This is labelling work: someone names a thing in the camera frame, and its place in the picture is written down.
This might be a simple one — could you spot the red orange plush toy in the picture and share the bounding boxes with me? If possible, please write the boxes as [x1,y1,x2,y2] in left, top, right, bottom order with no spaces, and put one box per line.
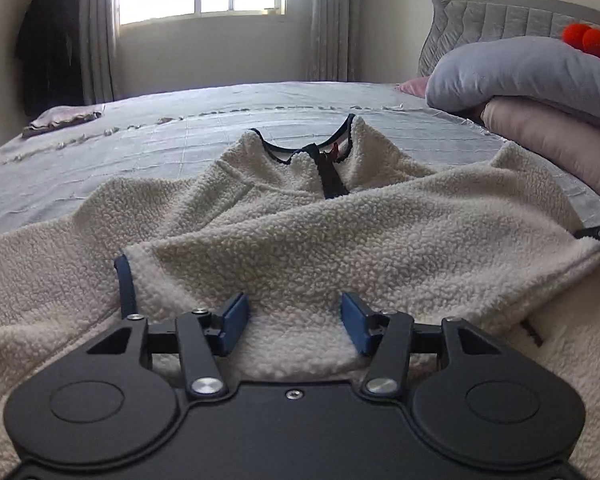
[562,23,600,58]

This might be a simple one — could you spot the grey curtain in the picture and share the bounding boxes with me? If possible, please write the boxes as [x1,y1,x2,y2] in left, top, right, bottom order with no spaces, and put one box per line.
[79,0,119,105]
[309,0,362,82]

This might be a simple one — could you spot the dark hanging coat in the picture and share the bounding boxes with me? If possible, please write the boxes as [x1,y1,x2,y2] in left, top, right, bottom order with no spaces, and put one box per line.
[15,0,84,118]

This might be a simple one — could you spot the right grey curtain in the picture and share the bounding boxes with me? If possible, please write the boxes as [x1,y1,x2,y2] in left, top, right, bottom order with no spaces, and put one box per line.
[309,0,362,82]

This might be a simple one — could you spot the left grey curtain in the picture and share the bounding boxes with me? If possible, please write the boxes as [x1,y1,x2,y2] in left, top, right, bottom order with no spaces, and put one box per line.
[79,0,119,105]

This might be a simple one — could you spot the grey checked bedspread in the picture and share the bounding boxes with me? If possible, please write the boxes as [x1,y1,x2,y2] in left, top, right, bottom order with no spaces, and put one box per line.
[0,84,600,283]

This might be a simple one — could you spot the small folded pink cloth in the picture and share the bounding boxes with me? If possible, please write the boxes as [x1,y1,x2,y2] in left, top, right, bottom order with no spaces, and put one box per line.
[21,104,105,139]

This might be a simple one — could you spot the cream fleece jacket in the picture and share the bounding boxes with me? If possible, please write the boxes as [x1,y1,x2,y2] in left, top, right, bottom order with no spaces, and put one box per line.
[0,117,600,479]

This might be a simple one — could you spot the pink pillow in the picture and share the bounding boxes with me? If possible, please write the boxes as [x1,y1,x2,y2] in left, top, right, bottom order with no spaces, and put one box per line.
[481,98,600,196]

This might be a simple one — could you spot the grey quilted headboard cushion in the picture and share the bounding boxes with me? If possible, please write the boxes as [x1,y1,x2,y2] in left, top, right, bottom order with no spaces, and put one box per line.
[417,0,600,76]

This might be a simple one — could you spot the grey folded blanket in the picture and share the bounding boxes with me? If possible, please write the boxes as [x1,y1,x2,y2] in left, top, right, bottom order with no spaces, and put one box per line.
[425,36,600,128]

